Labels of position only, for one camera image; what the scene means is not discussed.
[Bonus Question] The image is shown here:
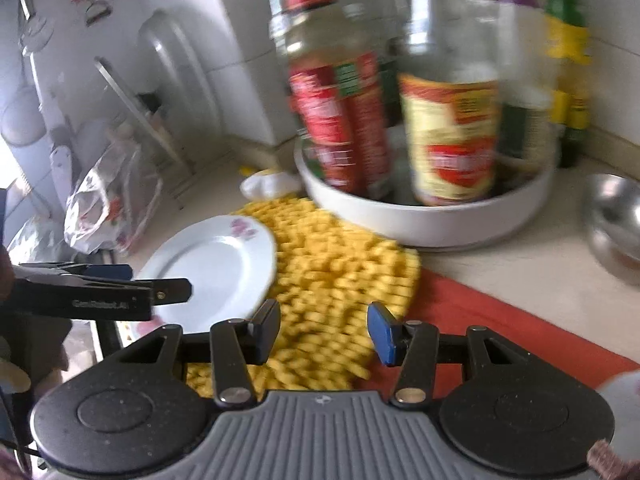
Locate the metal ladle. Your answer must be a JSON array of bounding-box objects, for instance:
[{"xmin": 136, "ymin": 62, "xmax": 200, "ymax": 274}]
[{"xmin": 0, "ymin": 85, "xmax": 49, "ymax": 149}]

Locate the green yellow label bottle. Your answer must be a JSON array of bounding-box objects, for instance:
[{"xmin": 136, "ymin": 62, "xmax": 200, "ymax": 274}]
[{"xmin": 542, "ymin": 0, "xmax": 594, "ymax": 169}]

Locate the small white yellow object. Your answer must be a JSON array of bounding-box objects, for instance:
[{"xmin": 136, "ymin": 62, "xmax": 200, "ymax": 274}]
[{"xmin": 240, "ymin": 169, "xmax": 301, "ymax": 202}]

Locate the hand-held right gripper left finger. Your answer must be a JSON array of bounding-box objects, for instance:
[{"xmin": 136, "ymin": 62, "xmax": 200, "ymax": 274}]
[{"xmin": 107, "ymin": 300, "xmax": 281, "ymax": 408}]

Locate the clear plastic bag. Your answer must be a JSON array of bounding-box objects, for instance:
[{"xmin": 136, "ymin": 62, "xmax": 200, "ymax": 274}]
[{"xmin": 9, "ymin": 214, "xmax": 72, "ymax": 262}]

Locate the clear bottle purple neck label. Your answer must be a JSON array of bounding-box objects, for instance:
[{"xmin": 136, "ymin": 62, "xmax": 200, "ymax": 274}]
[{"xmin": 492, "ymin": 0, "xmax": 558, "ymax": 167}]

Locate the yellow red label bottle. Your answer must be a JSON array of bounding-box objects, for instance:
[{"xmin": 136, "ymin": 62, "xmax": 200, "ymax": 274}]
[{"xmin": 397, "ymin": 0, "xmax": 506, "ymax": 208}]

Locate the white round object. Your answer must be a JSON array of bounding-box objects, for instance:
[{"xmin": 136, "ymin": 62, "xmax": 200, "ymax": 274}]
[{"xmin": 596, "ymin": 371, "xmax": 640, "ymax": 461}]

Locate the metal peeler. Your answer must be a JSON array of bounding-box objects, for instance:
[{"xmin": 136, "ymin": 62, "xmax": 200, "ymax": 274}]
[{"xmin": 82, "ymin": 1, "xmax": 114, "ymax": 27}]

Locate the white floral plate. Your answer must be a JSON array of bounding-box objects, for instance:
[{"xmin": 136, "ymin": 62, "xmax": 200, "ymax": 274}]
[{"xmin": 127, "ymin": 215, "xmax": 278, "ymax": 342}]

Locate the metal strainer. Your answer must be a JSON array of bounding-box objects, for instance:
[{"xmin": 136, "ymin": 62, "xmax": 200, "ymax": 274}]
[{"xmin": 16, "ymin": 0, "xmax": 54, "ymax": 57}]

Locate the red cloth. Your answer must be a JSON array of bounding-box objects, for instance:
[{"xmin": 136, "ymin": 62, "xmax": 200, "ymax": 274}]
[{"xmin": 350, "ymin": 267, "xmax": 640, "ymax": 392}]

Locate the stainless steel bowl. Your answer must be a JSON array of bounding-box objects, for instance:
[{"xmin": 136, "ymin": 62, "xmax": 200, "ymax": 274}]
[{"xmin": 582, "ymin": 172, "xmax": 640, "ymax": 288}]

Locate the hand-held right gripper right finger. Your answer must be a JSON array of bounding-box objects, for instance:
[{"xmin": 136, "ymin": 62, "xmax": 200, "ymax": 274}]
[{"xmin": 367, "ymin": 302, "xmax": 543, "ymax": 408}]

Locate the white handle utensil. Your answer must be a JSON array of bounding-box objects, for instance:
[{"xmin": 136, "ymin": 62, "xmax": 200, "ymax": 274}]
[{"xmin": 47, "ymin": 90, "xmax": 82, "ymax": 211}]

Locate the metal pot lid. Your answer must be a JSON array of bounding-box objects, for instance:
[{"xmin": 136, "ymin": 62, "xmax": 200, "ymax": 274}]
[{"xmin": 137, "ymin": 10, "xmax": 224, "ymax": 137}]

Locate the red label sauce bottle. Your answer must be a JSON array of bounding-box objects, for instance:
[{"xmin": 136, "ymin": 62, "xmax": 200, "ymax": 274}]
[{"xmin": 252, "ymin": 0, "xmax": 394, "ymax": 199}]

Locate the floral plastic bag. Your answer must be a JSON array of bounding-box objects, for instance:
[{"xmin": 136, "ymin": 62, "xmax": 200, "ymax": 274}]
[{"xmin": 64, "ymin": 140, "xmax": 163, "ymax": 256}]

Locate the yellow knitted mat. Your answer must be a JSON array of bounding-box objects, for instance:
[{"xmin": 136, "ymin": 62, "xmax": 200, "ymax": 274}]
[{"xmin": 185, "ymin": 197, "xmax": 422, "ymax": 398}]

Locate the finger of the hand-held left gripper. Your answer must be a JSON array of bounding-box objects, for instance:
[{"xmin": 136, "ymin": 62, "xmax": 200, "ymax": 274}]
[
  {"xmin": 15, "ymin": 277, "xmax": 193, "ymax": 307},
  {"xmin": 15, "ymin": 262, "xmax": 134, "ymax": 285}
]

